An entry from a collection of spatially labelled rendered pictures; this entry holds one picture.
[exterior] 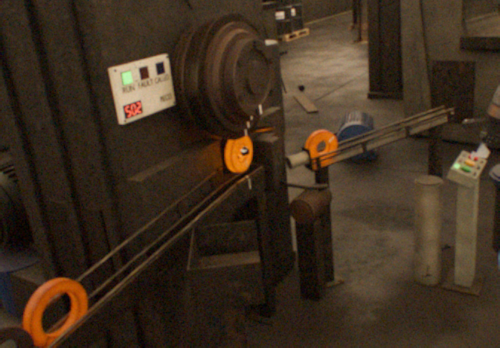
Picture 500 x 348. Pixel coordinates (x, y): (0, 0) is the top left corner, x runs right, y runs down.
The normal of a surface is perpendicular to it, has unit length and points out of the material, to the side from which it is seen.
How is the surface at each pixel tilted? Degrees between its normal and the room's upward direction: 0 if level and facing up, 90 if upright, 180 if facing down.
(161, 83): 90
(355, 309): 0
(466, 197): 90
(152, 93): 90
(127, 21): 90
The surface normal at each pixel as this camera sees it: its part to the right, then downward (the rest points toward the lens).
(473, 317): -0.10, -0.94
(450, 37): -0.72, 0.30
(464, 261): -0.53, 0.34
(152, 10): 0.84, 0.11
